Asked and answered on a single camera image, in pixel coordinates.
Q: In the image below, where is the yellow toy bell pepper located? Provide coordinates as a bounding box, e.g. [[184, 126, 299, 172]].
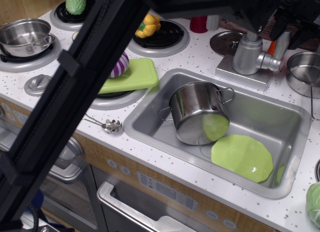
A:
[[135, 14, 161, 39]]

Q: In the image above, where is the silver toy faucet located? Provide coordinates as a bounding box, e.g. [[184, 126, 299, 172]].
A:
[[215, 32, 272, 92]]

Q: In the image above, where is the steel pot at right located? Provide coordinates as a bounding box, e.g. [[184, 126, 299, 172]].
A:
[[286, 52, 320, 99]]

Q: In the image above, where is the dishwasher control panel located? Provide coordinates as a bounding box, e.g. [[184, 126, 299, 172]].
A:
[[136, 171, 199, 211]]

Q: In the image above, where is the silver faucet lever handle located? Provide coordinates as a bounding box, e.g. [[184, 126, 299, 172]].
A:
[[255, 29, 292, 72]]

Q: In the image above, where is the steel pot on left burner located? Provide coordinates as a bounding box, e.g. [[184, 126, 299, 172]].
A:
[[0, 19, 56, 58]]

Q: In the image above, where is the toy eggplant half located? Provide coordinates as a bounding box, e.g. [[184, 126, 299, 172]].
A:
[[71, 31, 79, 41]]

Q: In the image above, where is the orange toy carrot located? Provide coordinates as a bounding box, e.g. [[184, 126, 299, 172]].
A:
[[267, 41, 276, 56]]

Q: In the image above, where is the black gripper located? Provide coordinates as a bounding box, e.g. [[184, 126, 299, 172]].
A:
[[269, 0, 320, 50]]

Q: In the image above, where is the silver oven dial knob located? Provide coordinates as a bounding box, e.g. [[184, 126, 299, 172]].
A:
[[59, 137, 84, 160]]

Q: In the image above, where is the back left stove burner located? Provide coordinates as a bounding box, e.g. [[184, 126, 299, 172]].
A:
[[49, 0, 96, 32]]

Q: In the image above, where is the front right stove burner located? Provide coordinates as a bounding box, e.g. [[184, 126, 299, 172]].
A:
[[90, 89, 147, 111]]

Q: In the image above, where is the green toy cabbage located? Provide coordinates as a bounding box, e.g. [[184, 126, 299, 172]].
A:
[[306, 182, 320, 228]]

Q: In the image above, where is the purple striped toy onion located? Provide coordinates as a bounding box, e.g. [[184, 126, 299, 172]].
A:
[[108, 52, 130, 78]]

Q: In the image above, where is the green plastic plate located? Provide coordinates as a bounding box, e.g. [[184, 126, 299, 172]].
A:
[[211, 134, 274, 183]]

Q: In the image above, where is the green cutting board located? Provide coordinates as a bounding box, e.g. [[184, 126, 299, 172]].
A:
[[98, 58, 159, 95]]

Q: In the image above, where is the red plastic cup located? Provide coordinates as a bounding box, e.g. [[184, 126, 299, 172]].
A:
[[189, 16, 208, 34]]

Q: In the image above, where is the back right stove burner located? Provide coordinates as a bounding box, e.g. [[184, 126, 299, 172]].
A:
[[127, 19, 190, 58]]

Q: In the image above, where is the metal wire pasta spoon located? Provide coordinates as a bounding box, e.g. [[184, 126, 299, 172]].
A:
[[82, 114, 123, 134]]

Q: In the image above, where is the front left stove burner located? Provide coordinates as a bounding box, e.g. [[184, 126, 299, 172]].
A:
[[0, 35, 62, 73]]

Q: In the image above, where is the grey toy sink basin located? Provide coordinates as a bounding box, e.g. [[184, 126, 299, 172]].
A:
[[124, 69, 312, 199]]

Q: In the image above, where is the grey stove knob front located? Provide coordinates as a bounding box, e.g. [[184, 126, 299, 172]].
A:
[[24, 74, 52, 97]]

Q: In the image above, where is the silver dishwasher door handle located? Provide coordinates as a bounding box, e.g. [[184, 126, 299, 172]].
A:
[[97, 182, 195, 232]]

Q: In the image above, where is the green toy bitter gourd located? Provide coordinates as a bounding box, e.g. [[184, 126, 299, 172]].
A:
[[65, 0, 87, 16]]

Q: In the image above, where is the stove burner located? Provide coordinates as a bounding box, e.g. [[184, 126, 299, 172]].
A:
[[127, 19, 190, 58], [49, 0, 96, 32], [0, 35, 62, 73], [90, 89, 147, 111]]

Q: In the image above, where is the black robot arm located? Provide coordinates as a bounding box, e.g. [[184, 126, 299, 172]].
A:
[[0, 0, 319, 231]]

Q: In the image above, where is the steel pot in sink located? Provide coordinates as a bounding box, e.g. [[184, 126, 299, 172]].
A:
[[158, 81, 236, 145]]

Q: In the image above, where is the blue clamp with cable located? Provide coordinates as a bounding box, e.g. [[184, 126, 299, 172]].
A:
[[23, 189, 75, 232]]

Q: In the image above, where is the silver oven door handle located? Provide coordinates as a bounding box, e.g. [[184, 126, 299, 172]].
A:
[[48, 161, 87, 185]]

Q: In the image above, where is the steel pot lid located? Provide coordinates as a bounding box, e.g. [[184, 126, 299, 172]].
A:
[[209, 31, 245, 56]]

